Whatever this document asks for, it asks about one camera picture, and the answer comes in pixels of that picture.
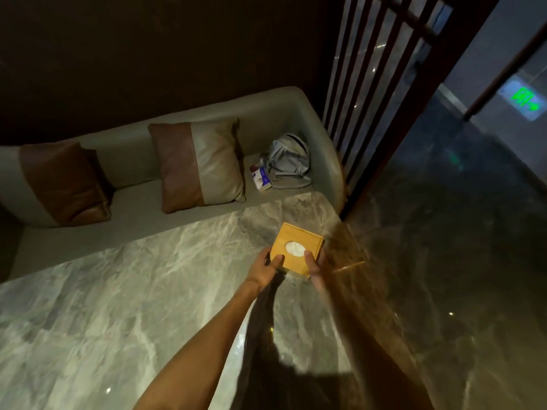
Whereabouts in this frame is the yellow wooden tissue box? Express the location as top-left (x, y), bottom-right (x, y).
top-left (269, 222), bottom-right (325, 277)

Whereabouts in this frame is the brown and grey cushion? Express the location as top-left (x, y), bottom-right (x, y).
top-left (18, 142), bottom-right (113, 227)

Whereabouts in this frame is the grey leather sofa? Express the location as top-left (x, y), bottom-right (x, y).
top-left (0, 86), bottom-right (345, 283)

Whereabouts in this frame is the person's left hand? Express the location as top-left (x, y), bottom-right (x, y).
top-left (246, 248), bottom-right (286, 294)

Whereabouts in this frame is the green exit sign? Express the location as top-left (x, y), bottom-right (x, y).
top-left (498, 77), bottom-right (545, 122)

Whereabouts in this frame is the person's left forearm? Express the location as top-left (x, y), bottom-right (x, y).
top-left (133, 281), bottom-right (260, 410)

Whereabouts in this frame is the grey backpack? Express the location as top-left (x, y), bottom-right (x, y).
top-left (267, 133), bottom-right (313, 189)

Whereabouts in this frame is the person's right hand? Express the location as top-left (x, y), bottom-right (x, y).
top-left (304, 250), bottom-right (333, 294)

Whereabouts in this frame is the brown and beige cushion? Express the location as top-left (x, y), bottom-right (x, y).
top-left (147, 118), bottom-right (247, 214)

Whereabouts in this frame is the person's right forearm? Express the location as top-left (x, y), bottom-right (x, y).
top-left (318, 281), bottom-right (432, 410)

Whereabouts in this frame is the dark wooden slatted screen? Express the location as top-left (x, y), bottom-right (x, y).
top-left (321, 0), bottom-right (501, 218)

